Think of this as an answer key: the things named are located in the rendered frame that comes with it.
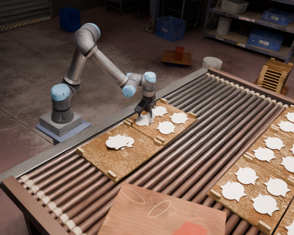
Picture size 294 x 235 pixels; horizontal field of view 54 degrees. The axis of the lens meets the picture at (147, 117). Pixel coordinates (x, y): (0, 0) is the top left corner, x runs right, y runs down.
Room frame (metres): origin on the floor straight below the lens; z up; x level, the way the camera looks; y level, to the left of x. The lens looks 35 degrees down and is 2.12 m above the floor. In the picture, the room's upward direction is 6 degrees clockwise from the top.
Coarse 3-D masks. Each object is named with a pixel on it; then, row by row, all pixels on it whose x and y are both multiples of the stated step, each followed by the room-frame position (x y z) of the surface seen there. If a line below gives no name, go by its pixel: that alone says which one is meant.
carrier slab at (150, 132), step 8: (160, 104) 1.86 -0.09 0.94; (168, 104) 1.87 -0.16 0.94; (144, 112) 1.73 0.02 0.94; (168, 112) 1.76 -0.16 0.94; (176, 112) 1.77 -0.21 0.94; (184, 112) 1.78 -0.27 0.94; (160, 120) 1.65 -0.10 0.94; (168, 120) 1.66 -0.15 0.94; (192, 120) 1.69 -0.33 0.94; (136, 128) 1.53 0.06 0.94; (144, 128) 1.54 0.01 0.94; (152, 128) 1.55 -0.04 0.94; (176, 128) 1.57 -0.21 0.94; (184, 128) 1.58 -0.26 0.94; (152, 136) 1.46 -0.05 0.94; (160, 136) 1.47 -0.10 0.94; (168, 136) 1.48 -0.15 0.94; (176, 136) 1.50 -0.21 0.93
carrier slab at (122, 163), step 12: (108, 132) 1.46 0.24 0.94; (120, 132) 1.47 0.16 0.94; (132, 132) 1.48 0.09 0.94; (96, 144) 1.33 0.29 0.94; (144, 144) 1.38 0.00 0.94; (84, 156) 1.22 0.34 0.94; (96, 156) 1.23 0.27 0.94; (108, 156) 1.24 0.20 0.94; (120, 156) 1.25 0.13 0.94; (132, 156) 1.26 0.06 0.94; (144, 156) 1.27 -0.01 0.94; (108, 168) 1.14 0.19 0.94; (120, 168) 1.15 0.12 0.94; (132, 168) 1.16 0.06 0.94
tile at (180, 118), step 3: (174, 114) 1.73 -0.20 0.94; (177, 114) 1.73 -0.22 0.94; (180, 114) 1.74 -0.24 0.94; (183, 114) 1.74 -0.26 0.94; (171, 117) 1.68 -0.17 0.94; (174, 117) 1.69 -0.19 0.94; (177, 117) 1.69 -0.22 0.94; (180, 117) 1.69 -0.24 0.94; (183, 117) 1.70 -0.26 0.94; (186, 117) 1.70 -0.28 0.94; (171, 120) 1.65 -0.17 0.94; (174, 120) 1.65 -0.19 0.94; (177, 120) 1.66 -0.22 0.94; (180, 120) 1.66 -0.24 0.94; (183, 120) 1.66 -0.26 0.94; (186, 120) 1.67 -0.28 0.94; (174, 123) 1.63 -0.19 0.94; (177, 123) 1.62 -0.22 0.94; (180, 123) 1.63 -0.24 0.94; (183, 123) 1.63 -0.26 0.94
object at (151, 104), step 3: (144, 96) 1.62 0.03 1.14; (153, 96) 1.63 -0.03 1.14; (150, 99) 1.64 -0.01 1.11; (153, 99) 1.66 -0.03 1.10; (150, 102) 1.64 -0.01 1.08; (153, 102) 1.65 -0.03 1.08; (147, 105) 1.61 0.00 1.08; (150, 105) 1.61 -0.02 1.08; (153, 105) 1.65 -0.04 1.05; (144, 108) 1.62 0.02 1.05; (147, 108) 1.60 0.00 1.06
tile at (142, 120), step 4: (140, 116) 1.66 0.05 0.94; (144, 116) 1.67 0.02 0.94; (136, 120) 1.61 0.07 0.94; (140, 120) 1.61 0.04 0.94; (144, 120) 1.62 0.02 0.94; (148, 120) 1.62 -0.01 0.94; (136, 124) 1.57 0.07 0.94; (140, 124) 1.57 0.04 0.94; (144, 124) 1.57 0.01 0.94; (148, 124) 1.58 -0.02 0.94
